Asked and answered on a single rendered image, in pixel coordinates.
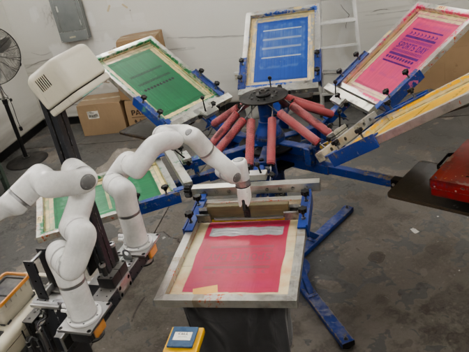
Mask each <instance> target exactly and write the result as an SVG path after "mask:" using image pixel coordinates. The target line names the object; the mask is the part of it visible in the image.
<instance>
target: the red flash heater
mask: <svg viewBox="0 0 469 352"><path fill-rule="evenodd" d="M430 187H431V195H433V196H439V197H443V198H448V199H452V200H458V201H461V202H465V203H469V139H466V141H465V142H464V143H463V144H462V145H461V146H460V147H459V148H458V149H457V150H456V151H455V152H454V153H453V154H452V155H451V156H450V157H449V158H448V159H447V160H446V162H445V163H444V164H443V165H442V166H441V167H440V168H439V169H438V170H437V171H436V172H435V174H434V175H433V176H432V177H431V178H430Z"/></svg>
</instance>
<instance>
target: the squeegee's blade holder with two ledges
mask: <svg viewBox="0 0 469 352"><path fill-rule="evenodd" d="M252 219H283V215H282V216H262V217H223V218H214V221H231V220H252Z"/></svg>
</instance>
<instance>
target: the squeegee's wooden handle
mask: <svg viewBox="0 0 469 352"><path fill-rule="evenodd" d="M249 210H250V211H251V216H252V217H262V216H282V215H283V217H284V213H283V212H285V211H290V205H289V201H275V202H258V203H250V204H249ZM207 213H208V214H210V215H211V219H214V218H223V217H244V211H243V205H241V207H240V206H239V203H226V204H209V205H207Z"/></svg>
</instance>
